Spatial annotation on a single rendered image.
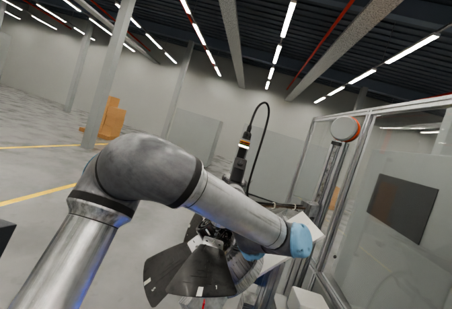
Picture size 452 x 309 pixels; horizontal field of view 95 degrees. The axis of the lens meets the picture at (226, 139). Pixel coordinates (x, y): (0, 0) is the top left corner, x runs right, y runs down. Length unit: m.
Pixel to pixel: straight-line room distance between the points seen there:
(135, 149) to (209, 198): 0.14
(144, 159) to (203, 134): 7.75
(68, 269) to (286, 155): 6.19
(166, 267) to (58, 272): 0.71
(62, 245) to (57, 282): 0.05
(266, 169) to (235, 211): 6.00
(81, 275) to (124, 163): 0.18
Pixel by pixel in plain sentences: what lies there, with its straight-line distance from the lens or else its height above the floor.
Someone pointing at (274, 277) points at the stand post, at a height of 1.07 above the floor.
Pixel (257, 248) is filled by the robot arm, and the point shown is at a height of 1.39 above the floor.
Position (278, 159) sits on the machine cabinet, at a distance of 6.39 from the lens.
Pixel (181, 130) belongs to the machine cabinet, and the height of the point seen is 1.12.
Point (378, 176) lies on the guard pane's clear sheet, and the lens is 1.32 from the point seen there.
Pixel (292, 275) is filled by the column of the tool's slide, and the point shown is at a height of 0.93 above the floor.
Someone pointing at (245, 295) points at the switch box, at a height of 0.84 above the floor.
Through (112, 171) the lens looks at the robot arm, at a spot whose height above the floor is 1.55.
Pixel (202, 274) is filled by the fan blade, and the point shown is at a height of 1.17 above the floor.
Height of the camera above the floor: 1.66
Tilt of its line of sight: 2 degrees down
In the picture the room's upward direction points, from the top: 17 degrees clockwise
